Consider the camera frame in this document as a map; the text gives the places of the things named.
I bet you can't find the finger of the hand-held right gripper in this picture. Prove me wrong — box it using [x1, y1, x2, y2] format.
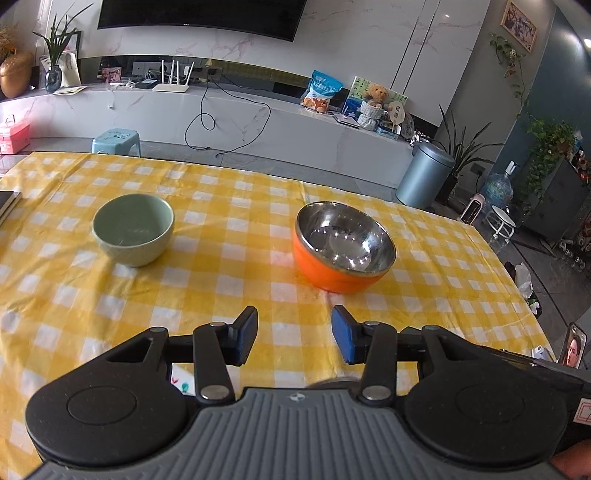
[489, 349, 591, 386]

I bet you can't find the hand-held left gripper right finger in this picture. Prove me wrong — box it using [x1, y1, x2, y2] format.
[331, 305, 490, 404]

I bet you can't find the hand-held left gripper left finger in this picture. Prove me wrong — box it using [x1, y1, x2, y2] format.
[99, 306, 258, 406]

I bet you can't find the orange steel bowl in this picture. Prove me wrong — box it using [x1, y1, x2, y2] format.
[292, 201, 397, 294]

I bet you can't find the small white patterned plate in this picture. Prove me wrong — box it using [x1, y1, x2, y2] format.
[170, 364, 195, 397]

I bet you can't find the green ceramic bowl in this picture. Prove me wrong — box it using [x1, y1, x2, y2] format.
[92, 194, 175, 267]

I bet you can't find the person's right hand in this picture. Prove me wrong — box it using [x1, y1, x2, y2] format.
[554, 442, 591, 478]

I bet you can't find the white plastic bag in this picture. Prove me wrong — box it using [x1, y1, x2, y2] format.
[514, 263, 533, 296]

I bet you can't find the yellow checked tablecloth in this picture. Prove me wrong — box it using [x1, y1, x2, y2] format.
[0, 151, 557, 467]

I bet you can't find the white round stool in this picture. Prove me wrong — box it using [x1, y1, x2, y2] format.
[485, 205, 517, 252]

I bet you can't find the grey cabinet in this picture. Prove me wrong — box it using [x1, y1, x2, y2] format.
[522, 154, 591, 245]

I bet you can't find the grey metal trash can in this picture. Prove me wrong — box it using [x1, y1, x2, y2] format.
[396, 141, 456, 209]

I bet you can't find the small pink heater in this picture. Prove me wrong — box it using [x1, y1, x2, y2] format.
[459, 194, 485, 227]

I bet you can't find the blue water jug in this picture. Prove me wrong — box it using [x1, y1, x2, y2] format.
[480, 161, 520, 217]

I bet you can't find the white marble TV cabinet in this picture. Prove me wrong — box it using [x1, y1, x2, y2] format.
[0, 54, 439, 189]

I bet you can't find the potted long-leaf plant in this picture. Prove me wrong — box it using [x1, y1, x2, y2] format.
[434, 104, 506, 206]

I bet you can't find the white paper hand fan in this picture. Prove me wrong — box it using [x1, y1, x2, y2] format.
[389, 100, 411, 134]

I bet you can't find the leafy green plant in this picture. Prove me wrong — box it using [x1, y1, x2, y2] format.
[517, 117, 578, 217]

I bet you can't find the green and blue picture board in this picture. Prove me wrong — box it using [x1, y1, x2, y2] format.
[344, 76, 409, 125]

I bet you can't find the light blue plastic stool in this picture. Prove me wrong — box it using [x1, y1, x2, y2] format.
[90, 128, 141, 158]

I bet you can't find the brown teddy bear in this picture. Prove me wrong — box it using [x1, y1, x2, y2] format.
[362, 84, 389, 109]

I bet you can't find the blue snack bag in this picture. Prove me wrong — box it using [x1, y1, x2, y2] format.
[301, 70, 344, 114]

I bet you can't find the white router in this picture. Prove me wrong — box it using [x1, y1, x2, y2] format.
[152, 59, 192, 93]

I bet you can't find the pink storage box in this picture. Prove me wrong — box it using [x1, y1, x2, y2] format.
[0, 116, 31, 154]

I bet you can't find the hanging vine plant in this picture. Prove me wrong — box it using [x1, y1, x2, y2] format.
[489, 33, 532, 121]

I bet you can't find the green plant in blue vase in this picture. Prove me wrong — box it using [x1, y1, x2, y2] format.
[32, 2, 95, 94]

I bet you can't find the white paper bag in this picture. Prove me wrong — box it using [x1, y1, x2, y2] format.
[60, 52, 80, 88]

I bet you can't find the black flat television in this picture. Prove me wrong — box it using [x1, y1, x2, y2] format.
[97, 0, 309, 43]

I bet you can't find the golden vase with dried flowers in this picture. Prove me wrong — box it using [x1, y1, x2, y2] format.
[0, 25, 35, 99]

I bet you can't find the black cable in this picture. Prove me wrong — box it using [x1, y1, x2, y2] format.
[185, 76, 271, 153]

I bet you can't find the framed wall picture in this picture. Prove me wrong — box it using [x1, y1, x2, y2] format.
[501, 0, 539, 52]

